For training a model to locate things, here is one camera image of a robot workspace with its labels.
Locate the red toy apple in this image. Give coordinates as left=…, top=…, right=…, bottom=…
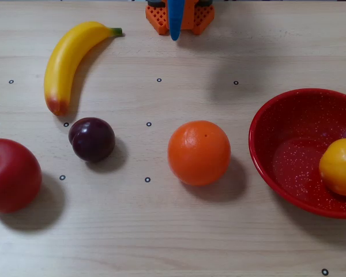
left=0, top=138, right=43, bottom=214

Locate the dark purple toy plum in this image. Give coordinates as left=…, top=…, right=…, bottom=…
left=68, top=117, right=116, bottom=163

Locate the yellow toy banana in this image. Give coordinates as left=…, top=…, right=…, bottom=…
left=43, top=21, right=123, bottom=117

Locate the orange toy orange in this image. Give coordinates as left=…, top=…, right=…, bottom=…
left=167, top=120, right=231, bottom=186

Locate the orange robot base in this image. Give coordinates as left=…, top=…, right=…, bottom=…
left=145, top=0, right=216, bottom=36

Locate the yellow orange toy peach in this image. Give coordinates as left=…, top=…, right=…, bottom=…
left=318, top=138, right=346, bottom=197

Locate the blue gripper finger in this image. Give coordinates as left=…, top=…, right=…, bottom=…
left=167, top=0, right=189, bottom=42

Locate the red speckled bowl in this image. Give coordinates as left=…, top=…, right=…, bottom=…
left=248, top=88, right=346, bottom=219

